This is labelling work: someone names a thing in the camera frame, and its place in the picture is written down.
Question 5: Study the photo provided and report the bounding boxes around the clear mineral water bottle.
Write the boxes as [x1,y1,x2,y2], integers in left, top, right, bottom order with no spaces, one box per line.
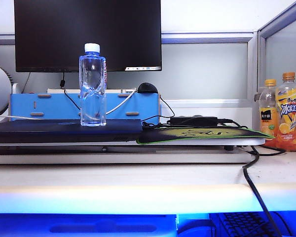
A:
[78,43,108,127]

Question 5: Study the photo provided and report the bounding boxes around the dark blue closed laptop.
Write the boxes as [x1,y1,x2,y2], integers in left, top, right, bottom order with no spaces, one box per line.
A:
[0,118,143,144]

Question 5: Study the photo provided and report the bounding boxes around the small orange juice bottle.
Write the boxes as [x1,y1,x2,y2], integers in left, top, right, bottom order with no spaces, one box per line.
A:
[258,79,280,142]

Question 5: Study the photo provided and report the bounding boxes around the large iced tea bottle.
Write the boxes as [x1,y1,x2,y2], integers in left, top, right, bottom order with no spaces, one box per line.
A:
[274,72,296,152]

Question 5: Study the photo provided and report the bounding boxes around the black computer mouse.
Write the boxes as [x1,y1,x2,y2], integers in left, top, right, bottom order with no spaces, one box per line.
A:
[137,82,159,94]

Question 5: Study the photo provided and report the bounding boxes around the black power adapter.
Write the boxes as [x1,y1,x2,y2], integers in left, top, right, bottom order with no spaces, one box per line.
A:
[170,116,219,125]

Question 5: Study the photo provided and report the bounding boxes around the white desk riser platform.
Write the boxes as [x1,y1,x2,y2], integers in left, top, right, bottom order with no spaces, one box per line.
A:
[0,137,266,165]

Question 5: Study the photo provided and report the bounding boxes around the black green-edged mouse pad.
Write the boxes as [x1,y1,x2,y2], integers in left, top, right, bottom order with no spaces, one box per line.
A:
[136,125,276,145]

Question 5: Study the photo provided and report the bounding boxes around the flat white box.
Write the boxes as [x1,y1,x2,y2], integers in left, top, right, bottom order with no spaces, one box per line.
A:
[47,88,137,95]

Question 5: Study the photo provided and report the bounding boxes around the blue wooden monitor riser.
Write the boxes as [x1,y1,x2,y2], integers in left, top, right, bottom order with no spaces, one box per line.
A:
[10,92,161,121]

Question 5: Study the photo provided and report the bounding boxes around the black computer monitor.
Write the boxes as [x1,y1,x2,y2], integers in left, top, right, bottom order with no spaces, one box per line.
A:
[14,0,162,73]

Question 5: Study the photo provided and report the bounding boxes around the black keyboard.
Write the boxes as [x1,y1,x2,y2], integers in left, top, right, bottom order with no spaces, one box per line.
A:
[216,212,288,237]

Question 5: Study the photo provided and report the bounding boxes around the white desk fan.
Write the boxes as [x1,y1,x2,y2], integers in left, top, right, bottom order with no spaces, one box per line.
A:
[0,63,19,124]

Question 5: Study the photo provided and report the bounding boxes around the thin black mouse cable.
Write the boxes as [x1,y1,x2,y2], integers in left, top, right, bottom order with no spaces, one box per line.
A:
[142,97,176,129]

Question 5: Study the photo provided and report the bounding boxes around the white cable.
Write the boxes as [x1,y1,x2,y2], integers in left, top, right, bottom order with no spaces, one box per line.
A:
[0,87,138,120]

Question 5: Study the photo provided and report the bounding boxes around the black adapter cable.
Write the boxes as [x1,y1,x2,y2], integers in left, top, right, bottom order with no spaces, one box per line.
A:
[217,118,249,129]

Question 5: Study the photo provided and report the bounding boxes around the black monitor cable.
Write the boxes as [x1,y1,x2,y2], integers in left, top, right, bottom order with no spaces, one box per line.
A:
[60,71,82,112]

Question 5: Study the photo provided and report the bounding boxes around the grey partition frame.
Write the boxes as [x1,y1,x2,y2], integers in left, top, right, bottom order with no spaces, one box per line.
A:
[0,0,296,109]

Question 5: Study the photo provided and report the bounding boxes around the thick black cable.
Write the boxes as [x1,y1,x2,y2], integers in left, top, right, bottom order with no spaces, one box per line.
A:
[242,145,283,237]

